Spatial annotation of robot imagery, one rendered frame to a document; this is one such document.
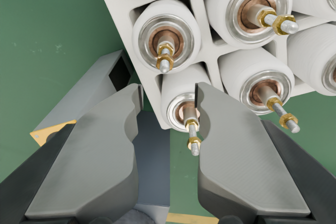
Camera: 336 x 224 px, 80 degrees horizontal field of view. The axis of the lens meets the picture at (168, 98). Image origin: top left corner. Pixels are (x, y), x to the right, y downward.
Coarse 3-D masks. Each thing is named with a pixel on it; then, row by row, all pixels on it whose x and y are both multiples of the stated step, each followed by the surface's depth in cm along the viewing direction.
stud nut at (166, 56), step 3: (162, 54) 21; (165, 54) 20; (168, 54) 21; (159, 57) 20; (162, 57) 20; (165, 57) 20; (168, 57) 20; (171, 57) 21; (159, 60) 20; (168, 60) 20; (171, 60) 20; (156, 63) 21; (159, 63) 21; (171, 63) 21; (156, 66) 21; (171, 66) 21; (171, 69) 21
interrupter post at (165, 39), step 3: (162, 36) 26; (165, 36) 26; (168, 36) 26; (159, 39) 26; (162, 39) 25; (165, 39) 25; (168, 39) 25; (171, 39) 26; (159, 42) 25; (162, 42) 24; (165, 42) 24; (168, 42) 24; (171, 42) 25; (171, 45) 24
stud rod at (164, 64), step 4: (164, 48) 24; (164, 52) 22; (168, 52) 23; (164, 60) 20; (160, 64) 20; (164, 64) 19; (168, 64) 20; (160, 68) 19; (164, 68) 19; (168, 68) 19; (164, 72) 20
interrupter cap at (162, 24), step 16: (160, 16) 25; (176, 16) 25; (144, 32) 26; (160, 32) 26; (176, 32) 26; (192, 32) 26; (144, 48) 27; (176, 48) 28; (192, 48) 27; (176, 64) 28
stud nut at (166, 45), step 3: (159, 45) 24; (162, 45) 24; (165, 45) 23; (168, 45) 23; (159, 48) 24; (162, 48) 24; (168, 48) 24; (171, 48) 24; (159, 51) 24; (171, 51) 24; (159, 54) 24; (171, 54) 24
